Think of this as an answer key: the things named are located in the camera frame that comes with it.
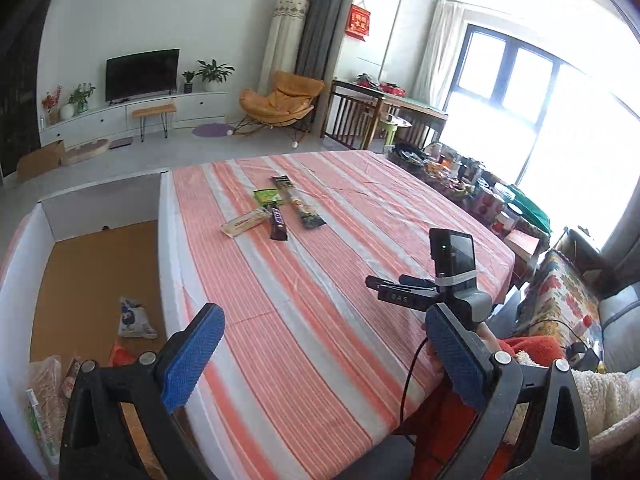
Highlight red snack packet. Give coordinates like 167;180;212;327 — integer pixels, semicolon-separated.
107;340;138;368

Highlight black framed window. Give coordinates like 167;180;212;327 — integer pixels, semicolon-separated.
442;24;563;191

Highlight red flowers in vase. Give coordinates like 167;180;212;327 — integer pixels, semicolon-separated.
41;85;63;126

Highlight brown chocolate bar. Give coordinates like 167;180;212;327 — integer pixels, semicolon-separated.
267;205;290;242

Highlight green cloth bag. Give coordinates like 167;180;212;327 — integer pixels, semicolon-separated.
505;185;553;233

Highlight cream snack bar packet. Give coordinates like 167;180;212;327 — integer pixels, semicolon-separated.
221;208;269;237

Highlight round wooden cat scratcher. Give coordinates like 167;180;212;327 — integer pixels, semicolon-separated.
61;138;111;166

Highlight green plant in glass vase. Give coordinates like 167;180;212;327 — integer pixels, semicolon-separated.
67;82;97;114

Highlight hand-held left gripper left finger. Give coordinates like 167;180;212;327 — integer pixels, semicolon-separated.
59;302;226;480

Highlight floral blanket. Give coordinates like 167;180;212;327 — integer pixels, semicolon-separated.
520;249;603;356

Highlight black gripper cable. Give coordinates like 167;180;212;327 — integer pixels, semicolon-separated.
402;335;436;448

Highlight orange lounge chair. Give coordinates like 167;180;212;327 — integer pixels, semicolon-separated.
232;70;327;146

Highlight white storage box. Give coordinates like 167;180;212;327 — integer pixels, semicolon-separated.
0;170;211;480

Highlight white television cabinet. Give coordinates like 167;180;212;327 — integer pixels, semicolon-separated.
39;91;230;148

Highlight wooden slatted table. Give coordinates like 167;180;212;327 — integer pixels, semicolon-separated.
320;78;449;152

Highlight clear packet of yellow snacks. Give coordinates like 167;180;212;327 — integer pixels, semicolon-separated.
25;355;68;466

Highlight white fleece cloth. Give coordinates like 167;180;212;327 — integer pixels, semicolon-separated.
570;365;640;453

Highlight wooden bench with black legs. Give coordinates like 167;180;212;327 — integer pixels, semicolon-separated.
131;103;178;143

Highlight red wall hanging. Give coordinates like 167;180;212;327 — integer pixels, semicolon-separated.
345;4;372;40

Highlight brown flat box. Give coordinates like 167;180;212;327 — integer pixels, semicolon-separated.
505;232;541;261

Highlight white curtain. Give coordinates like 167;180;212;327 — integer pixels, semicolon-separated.
412;0;468;108

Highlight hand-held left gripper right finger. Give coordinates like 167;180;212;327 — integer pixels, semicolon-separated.
425;304;593;480

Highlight covered standing air conditioner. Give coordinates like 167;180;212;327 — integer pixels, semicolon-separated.
257;0;311;93

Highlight grey sofa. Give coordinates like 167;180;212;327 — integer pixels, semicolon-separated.
595;280;640;376

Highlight group of glass jars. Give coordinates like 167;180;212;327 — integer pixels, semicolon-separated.
472;185;523;236

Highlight green stool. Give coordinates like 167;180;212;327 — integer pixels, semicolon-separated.
377;115;408;143

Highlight black bag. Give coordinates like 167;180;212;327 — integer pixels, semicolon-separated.
560;227;608;291

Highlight long black snack packet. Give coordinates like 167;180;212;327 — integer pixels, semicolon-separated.
270;175;327;230

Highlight person's right hand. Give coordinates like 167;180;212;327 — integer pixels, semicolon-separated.
420;317;502;376

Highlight large potted green plant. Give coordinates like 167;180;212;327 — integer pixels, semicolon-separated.
195;59;236;93

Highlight black power adapter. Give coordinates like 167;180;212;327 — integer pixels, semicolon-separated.
567;342;601;373

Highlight white triangular snack packet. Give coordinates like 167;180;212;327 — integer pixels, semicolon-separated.
117;296;158;340

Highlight black flat television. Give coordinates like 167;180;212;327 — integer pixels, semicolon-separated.
105;48;181;103

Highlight grey curtain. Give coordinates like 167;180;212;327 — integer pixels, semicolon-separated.
295;0;353;81

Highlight person's red clothing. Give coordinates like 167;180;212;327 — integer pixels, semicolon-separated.
407;335;568;480

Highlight cardboard box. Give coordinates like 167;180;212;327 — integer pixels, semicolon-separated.
16;139;66;181

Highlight green striped snack packet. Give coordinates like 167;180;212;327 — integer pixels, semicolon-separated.
27;390;61;466

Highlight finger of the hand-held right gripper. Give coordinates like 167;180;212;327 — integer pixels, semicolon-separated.
365;275;436;311
399;273;437;292

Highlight black snack tray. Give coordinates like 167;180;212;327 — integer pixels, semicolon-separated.
387;142;431;171

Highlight striped orange tablecloth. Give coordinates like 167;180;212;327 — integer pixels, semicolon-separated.
170;150;516;480

